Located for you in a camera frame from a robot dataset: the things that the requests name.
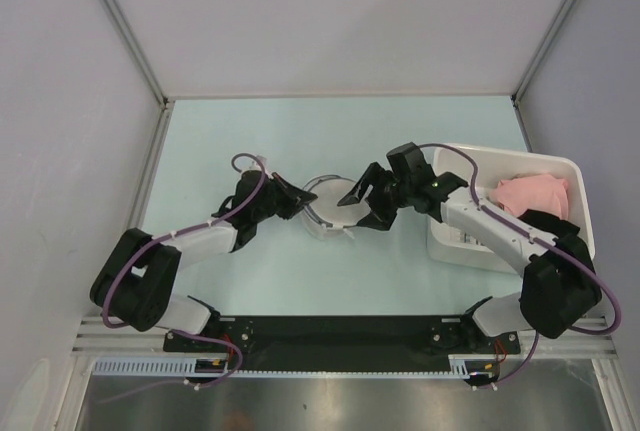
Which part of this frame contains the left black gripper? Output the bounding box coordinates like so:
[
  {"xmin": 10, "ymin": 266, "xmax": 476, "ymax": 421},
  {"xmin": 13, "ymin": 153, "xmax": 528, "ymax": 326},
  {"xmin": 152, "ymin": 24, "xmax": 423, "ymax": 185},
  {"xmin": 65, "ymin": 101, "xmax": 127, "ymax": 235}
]
[{"xmin": 252, "ymin": 172, "xmax": 316, "ymax": 223}]

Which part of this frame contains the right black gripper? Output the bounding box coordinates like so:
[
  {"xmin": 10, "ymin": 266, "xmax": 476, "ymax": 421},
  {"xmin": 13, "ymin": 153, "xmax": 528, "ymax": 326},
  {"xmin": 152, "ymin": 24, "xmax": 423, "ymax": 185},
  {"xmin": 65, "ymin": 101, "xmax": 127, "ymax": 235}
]
[{"xmin": 338, "ymin": 162, "xmax": 413, "ymax": 231}]

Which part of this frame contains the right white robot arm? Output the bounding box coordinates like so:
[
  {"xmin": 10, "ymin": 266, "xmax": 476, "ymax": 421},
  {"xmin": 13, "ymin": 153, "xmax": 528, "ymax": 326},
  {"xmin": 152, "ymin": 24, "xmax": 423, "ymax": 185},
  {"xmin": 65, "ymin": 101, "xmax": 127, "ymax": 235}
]
[{"xmin": 338, "ymin": 142, "xmax": 603, "ymax": 352}]

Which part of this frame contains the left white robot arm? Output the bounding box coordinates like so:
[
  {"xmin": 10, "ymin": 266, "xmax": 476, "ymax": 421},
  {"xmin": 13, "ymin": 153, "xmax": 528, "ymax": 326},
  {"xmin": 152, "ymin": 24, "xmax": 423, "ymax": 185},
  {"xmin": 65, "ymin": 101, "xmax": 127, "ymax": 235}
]
[{"xmin": 90, "ymin": 170, "xmax": 317, "ymax": 351}]

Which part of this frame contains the white plastic basket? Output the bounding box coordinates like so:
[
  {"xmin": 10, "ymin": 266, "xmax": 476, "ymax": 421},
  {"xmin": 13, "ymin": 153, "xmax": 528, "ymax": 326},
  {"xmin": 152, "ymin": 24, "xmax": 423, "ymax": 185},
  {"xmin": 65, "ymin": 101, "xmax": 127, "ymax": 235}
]
[{"xmin": 425, "ymin": 143, "xmax": 597, "ymax": 276}]

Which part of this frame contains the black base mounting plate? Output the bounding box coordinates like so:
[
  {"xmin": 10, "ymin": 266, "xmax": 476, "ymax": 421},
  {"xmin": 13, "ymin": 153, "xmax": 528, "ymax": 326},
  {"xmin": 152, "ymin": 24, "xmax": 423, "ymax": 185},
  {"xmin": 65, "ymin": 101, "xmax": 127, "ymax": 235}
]
[{"xmin": 164, "ymin": 314, "xmax": 521, "ymax": 373}]

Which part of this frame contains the pink garment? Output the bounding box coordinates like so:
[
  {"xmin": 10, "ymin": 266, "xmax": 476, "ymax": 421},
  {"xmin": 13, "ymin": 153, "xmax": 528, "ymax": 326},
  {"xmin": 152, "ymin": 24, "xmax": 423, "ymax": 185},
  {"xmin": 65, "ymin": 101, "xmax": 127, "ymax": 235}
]
[{"xmin": 489, "ymin": 174, "xmax": 569, "ymax": 220}]

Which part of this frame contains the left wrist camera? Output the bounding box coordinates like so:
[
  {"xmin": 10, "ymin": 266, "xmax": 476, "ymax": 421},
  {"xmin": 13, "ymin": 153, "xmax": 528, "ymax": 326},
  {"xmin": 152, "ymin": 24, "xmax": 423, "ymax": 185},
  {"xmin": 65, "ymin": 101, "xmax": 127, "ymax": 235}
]
[{"xmin": 242, "ymin": 155, "xmax": 272, "ymax": 179}]

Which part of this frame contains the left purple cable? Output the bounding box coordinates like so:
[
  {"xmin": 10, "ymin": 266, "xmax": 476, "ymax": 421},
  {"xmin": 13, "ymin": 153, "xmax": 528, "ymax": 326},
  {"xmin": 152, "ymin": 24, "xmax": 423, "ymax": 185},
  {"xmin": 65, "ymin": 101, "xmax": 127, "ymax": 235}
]
[{"xmin": 97, "ymin": 153, "xmax": 245, "ymax": 402}]

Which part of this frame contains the purple cable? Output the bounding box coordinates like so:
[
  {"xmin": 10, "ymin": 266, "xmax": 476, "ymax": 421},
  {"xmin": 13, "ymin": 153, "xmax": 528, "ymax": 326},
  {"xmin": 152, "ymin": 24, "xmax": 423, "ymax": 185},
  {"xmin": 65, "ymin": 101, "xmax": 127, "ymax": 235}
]
[
  {"xmin": 97, "ymin": 153, "xmax": 245, "ymax": 402},
  {"xmin": 414, "ymin": 143, "xmax": 626, "ymax": 390}
]

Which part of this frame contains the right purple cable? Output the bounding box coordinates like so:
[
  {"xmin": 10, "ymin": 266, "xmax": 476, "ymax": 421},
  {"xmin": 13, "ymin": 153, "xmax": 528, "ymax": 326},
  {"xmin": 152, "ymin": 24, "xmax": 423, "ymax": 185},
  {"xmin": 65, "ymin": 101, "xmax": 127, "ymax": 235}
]
[{"xmin": 414, "ymin": 143, "xmax": 626, "ymax": 390}]

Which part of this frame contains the white slotted cable duct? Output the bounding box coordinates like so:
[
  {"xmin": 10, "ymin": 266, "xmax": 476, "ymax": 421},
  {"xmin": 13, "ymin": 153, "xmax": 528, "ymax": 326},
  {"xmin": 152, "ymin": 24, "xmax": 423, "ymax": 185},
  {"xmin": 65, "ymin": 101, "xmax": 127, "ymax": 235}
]
[{"xmin": 92, "ymin": 357, "xmax": 498, "ymax": 381}]

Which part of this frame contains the left aluminium frame post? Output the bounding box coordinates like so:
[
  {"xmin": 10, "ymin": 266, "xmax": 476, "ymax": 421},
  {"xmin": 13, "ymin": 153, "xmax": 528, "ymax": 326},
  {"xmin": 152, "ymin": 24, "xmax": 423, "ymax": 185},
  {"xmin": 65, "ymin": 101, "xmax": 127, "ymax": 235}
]
[{"xmin": 77, "ymin": 0, "xmax": 171, "ymax": 107}]

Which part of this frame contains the aluminium frame post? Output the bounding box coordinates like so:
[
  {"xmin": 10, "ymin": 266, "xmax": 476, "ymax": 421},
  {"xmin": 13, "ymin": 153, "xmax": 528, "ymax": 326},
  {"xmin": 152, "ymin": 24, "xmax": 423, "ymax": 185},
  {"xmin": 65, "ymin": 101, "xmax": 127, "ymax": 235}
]
[
  {"xmin": 77, "ymin": 0, "xmax": 171, "ymax": 107},
  {"xmin": 511, "ymin": 0, "xmax": 579, "ymax": 107}
]

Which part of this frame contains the right aluminium frame post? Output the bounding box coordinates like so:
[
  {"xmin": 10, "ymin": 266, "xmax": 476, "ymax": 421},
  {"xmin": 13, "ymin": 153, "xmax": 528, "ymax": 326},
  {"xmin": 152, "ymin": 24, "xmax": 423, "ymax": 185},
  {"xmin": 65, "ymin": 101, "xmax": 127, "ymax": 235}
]
[{"xmin": 511, "ymin": 0, "xmax": 579, "ymax": 107}]

